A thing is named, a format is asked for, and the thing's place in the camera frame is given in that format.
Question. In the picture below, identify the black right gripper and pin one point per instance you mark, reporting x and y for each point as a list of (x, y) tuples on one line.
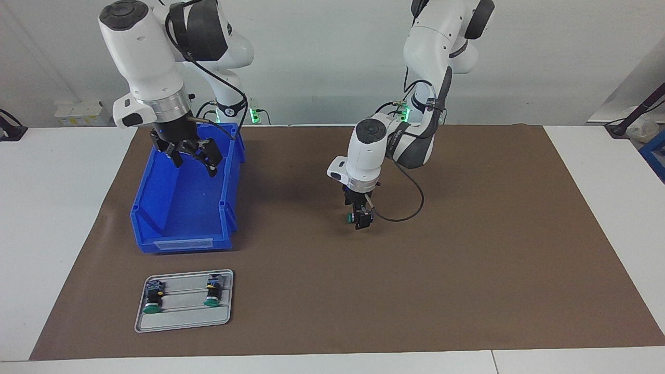
[(176, 132)]

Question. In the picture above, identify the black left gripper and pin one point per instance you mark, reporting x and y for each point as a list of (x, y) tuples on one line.
[(357, 198)]

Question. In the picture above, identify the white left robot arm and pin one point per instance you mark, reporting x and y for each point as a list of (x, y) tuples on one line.
[(366, 150)]

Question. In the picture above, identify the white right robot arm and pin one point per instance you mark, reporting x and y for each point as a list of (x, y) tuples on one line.
[(140, 52)]

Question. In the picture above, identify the blue plastic storage bin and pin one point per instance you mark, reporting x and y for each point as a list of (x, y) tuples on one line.
[(192, 208)]

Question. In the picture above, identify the green lit base connector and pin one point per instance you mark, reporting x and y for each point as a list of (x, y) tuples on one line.
[(405, 110), (253, 114)]

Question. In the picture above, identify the white cardboard box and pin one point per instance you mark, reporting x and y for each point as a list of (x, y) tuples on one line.
[(80, 113)]

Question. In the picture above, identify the brown table mat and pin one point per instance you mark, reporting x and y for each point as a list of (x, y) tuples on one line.
[(467, 270)]

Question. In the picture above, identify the grey metal tray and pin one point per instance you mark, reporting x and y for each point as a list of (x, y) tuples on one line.
[(182, 322)]

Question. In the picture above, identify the black table clamp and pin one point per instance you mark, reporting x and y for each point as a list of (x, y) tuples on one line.
[(11, 131)]

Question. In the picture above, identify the black stand pole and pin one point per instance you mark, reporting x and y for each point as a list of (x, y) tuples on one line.
[(636, 111)]

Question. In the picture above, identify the clear plastic bag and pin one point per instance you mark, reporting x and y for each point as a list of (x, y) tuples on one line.
[(644, 129)]

